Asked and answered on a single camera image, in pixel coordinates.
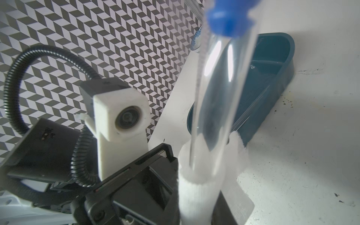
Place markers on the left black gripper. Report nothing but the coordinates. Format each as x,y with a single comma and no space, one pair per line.
142,193

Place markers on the test tube blue cap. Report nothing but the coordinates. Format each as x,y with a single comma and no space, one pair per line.
228,38

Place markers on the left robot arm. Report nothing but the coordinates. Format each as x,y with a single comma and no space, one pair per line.
52,165

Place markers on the blue white ceramic bowl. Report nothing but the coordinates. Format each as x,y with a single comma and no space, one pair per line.
196,41

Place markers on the teal plastic tray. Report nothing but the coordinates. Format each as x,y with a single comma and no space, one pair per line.
270,72

